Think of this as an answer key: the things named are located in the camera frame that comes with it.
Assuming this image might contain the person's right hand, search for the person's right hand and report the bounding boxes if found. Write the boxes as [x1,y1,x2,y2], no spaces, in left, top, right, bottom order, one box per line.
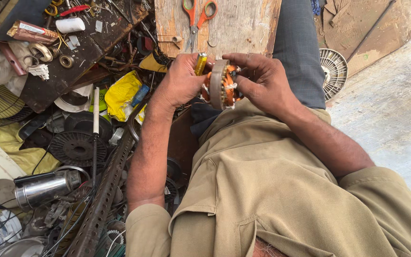
[223,53,300,116]

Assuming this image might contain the person's left hand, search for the person's left hand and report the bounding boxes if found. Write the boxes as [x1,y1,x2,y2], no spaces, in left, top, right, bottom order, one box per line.
[148,53,216,113]

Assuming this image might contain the yellow handled tool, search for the yellow handled tool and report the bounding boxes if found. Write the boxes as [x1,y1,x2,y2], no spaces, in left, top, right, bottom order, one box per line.
[194,52,208,76]

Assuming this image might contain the motor stator with copper windings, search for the motor stator with copper windings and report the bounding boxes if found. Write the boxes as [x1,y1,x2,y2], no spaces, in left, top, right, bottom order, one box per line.
[201,59,245,111]

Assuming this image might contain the blue tube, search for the blue tube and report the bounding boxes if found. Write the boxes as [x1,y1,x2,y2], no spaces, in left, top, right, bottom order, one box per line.
[131,84,150,107]

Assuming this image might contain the person's grey trousers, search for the person's grey trousers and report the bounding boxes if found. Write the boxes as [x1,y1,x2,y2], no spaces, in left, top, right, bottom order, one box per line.
[273,0,327,110]

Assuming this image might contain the yellow plastic bag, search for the yellow plastic bag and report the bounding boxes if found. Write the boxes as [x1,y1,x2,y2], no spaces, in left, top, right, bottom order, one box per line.
[104,70,147,124]

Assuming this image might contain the worn wooden board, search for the worn wooden board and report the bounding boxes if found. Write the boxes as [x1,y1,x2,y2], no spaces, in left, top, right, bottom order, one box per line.
[154,0,282,60]

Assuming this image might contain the grey round fan guard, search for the grey round fan guard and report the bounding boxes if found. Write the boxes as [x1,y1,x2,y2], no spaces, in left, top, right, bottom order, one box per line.
[319,48,349,101]

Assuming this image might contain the black smooth round cover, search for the black smooth round cover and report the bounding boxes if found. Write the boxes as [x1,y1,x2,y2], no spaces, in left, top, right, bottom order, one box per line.
[64,111,113,143]

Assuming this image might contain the dark cluttered work board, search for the dark cluttered work board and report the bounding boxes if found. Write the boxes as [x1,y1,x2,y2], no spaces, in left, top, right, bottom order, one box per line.
[0,0,150,113]

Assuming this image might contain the white round bowl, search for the white round bowl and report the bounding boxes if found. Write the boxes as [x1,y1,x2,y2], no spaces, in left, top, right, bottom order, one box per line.
[54,89,93,113]

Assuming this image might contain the steel ball bearing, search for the steel ball bearing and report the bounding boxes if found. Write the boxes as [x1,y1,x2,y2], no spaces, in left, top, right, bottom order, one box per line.
[59,54,75,69]

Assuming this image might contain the brown cardboard sheet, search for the brown cardboard sheet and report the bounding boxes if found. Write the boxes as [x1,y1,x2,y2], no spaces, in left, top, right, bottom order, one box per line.
[323,0,411,78]

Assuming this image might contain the long dark metal rod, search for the long dark metal rod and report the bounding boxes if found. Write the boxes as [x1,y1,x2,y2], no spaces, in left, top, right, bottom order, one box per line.
[346,0,397,63]

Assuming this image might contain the person's beige shirt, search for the person's beige shirt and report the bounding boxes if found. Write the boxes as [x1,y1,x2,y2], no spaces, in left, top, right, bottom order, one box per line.
[125,98,411,257]

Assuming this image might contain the black ribbed round disc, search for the black ribbed round disc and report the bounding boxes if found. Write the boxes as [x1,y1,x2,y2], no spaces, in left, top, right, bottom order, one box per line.
[49,130,108,168]

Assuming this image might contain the white tape roll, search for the white tape roll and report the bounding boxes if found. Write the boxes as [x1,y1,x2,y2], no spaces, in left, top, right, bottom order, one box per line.
[55,17,86,34]

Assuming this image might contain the perforated metal angle bar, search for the perforated metal angle bar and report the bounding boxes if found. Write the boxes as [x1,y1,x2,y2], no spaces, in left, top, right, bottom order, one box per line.
[66,102,146,257]

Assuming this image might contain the white terminal block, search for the white terminal block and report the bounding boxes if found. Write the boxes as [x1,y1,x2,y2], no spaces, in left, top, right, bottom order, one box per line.
[29,64,50,80]

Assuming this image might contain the brown paper packet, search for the brown paper packet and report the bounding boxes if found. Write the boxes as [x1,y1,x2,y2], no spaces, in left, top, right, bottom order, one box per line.
[7,20,59,45]

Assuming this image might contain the pink plastic pipe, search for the pink plastic pipe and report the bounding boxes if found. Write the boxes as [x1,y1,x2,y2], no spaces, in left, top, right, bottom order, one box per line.
[0,41,26,76]

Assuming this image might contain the yellow cloth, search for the yellow cloth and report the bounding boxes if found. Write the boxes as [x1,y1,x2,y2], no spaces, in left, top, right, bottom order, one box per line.
[0,123,62,176]

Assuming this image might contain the heap of scrap motor parts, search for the heap of scrap motor parts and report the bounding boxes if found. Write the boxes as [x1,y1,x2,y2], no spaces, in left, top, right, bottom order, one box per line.
[0,198,127,257]

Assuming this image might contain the heap of wires and tools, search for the heap of wires and tools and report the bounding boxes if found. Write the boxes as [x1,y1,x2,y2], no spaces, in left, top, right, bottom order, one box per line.
[97,0,172,74]

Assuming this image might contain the orange handled scissors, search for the orange handled scissors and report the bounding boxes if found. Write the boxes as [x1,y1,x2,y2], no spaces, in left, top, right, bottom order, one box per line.
[182,0,218,53]

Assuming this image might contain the white handled metal rod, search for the white handled metal rod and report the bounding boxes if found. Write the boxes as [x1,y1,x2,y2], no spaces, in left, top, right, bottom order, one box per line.
[92,87,100,187]

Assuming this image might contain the black wire spool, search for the black wire spool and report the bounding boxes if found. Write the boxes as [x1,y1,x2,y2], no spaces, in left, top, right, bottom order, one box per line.
[164,157,183,203]

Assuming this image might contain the red handled pliers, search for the red handled pliers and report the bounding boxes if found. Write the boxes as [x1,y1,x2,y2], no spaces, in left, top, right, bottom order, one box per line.
[59,4,90,17]

